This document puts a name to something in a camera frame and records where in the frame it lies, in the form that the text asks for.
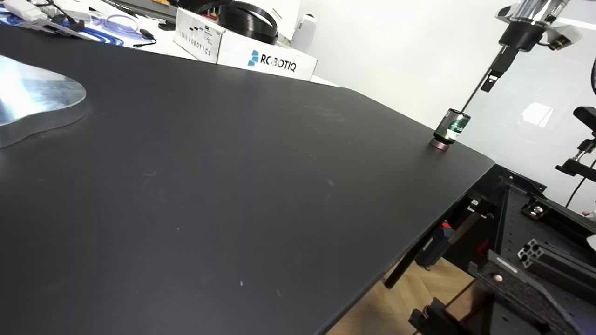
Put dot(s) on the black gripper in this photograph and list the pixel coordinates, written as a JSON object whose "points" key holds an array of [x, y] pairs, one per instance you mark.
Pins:
{"points": [[519, 36]]}

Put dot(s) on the green medicine bottle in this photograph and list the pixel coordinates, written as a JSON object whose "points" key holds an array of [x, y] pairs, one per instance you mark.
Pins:
{"points": [[450, 129]]}

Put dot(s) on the white bottle behind box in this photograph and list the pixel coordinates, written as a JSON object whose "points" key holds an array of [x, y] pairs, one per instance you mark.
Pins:
{"points": [[305, 32]]}

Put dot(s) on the black optical breadboard base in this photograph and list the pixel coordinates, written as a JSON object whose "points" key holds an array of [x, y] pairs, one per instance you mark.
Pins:
{"points": [[530, 259]]}

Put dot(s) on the white Robotiq cardboard box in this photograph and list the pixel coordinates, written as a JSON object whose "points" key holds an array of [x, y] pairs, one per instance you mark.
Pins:
{"points": [[208, 41]]}

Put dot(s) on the blue plastic packaging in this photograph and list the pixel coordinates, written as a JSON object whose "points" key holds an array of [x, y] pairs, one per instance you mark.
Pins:
{"points": [[75, 19]]}

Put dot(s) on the black camera stand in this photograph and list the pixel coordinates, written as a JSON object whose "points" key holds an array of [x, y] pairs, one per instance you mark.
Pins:
{"points": [[575, 166]]}

